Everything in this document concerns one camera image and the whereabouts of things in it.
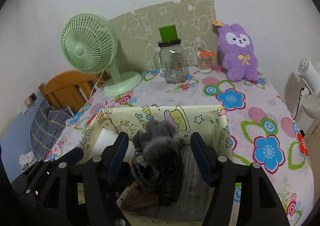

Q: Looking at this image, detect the white foam towel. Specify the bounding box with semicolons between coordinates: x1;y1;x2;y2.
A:
87;128;135;163

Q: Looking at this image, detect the clear plastic zip bag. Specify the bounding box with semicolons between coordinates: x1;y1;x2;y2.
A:
177;145;210;221

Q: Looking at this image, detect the grey drawstring pouch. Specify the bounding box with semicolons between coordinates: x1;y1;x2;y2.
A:
131;120;184;206

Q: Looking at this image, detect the grey plaid pillow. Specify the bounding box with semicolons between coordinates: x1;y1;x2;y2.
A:
30;100;73;160

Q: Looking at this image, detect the crumpled white cloth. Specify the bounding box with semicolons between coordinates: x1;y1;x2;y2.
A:
19;151;37;171

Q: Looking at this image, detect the yellow cartoon fabric storage box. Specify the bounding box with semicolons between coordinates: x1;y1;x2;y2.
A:
79;105;233;225

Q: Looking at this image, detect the floral tablecloth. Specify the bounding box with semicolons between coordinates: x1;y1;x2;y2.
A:
47;65;314;225

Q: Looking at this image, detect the green desk fan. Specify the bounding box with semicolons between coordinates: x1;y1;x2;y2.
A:
61;14;142;97

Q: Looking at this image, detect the glass mason jar mug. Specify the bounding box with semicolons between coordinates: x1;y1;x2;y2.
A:
153;39;187;84

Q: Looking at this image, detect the purple plush bunny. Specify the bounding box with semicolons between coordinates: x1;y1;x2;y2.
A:
217;24;259;82

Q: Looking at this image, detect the patterned cardboard panel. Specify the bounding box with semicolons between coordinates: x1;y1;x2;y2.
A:
109;0;217;72

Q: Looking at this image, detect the white standing fan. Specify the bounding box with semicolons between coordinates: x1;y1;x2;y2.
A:
294;58;320;119

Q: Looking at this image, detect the cotton swab container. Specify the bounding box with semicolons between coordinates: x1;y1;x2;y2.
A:
197;48;215;73

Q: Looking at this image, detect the green cup on jar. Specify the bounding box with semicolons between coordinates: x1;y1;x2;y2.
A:
159;25;178;43

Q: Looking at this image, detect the wall power socket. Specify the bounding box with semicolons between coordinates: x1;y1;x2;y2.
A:
24;93;37;108

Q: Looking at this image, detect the white fan power cord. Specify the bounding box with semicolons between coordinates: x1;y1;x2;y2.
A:
89;70;113;99

